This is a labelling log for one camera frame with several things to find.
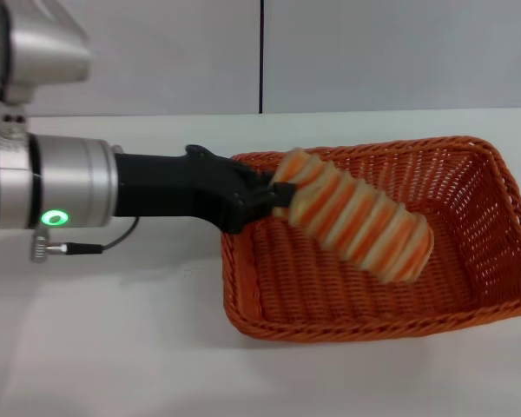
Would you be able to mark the orange woven plastic basket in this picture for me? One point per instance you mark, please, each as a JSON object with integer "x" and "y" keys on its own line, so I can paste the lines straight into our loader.
{"x": 351, "y": 286}

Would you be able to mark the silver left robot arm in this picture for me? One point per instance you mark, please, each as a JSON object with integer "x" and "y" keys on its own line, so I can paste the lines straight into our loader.
{"x": 61, "y": 178}

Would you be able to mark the orange white striped bread roll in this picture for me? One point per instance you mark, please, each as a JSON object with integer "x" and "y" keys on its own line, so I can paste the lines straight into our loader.
{"x": 360, "y": 221}

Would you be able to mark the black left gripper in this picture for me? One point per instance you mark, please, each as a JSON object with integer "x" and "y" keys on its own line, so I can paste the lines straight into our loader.
{"x": 169, "y": 187}

